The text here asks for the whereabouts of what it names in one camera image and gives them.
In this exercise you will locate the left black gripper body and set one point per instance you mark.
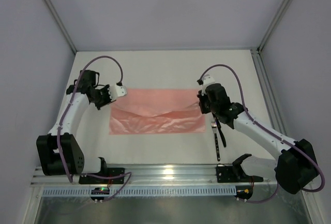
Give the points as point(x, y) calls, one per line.
point(104, 99)

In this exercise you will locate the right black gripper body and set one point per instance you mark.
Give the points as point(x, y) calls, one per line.
point(203, 104)

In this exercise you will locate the pink cloth napkin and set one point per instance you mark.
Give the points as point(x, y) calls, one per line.
point(156, 111)

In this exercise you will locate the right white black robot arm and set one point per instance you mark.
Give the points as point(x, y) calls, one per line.
point(294, 162)

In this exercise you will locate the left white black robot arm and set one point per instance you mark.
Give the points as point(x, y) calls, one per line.
point(59, 151)

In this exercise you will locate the left black controller board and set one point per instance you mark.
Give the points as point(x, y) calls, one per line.
point(99, 194)

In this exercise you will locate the black controller board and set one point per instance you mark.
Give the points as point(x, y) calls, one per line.
point(99, 194)
point(243, 192)

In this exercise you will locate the right black controller board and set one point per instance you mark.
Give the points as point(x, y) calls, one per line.
point(243, 192)

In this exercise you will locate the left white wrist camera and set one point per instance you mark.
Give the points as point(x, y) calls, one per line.
point(116, 91)

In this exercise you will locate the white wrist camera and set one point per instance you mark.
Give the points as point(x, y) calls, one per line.
point(116, 91)
point(205, 81)

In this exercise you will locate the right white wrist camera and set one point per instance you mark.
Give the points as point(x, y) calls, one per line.
point(205, 81)

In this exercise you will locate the black handled fork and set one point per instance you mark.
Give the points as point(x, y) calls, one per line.
point(214, 129)

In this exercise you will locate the black handled knife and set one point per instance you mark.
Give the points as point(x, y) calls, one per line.
point(221, 135)

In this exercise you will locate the right aluminium side rail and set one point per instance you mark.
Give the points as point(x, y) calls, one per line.
point(269, 96)

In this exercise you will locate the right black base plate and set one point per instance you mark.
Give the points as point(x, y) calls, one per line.
point(234, 174)

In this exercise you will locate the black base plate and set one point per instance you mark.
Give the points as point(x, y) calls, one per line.
point(109, 176)
point(234, 174)

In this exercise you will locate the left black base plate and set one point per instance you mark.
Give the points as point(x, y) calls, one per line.
point(109, 176)

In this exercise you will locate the aluminium front rail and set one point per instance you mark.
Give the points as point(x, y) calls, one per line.
point(202, 173)

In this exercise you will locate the slotted grey cable duct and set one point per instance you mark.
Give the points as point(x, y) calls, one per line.
point(148, 191)

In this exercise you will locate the left aluminium corner post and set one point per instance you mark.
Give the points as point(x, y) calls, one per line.
point(58, 21)

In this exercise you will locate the aluminium corner post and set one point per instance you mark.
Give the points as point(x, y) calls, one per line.
point(58, 21)
point(280, 13)

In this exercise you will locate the right aluminium corner post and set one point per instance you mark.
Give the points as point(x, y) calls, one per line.
point(280, 13)

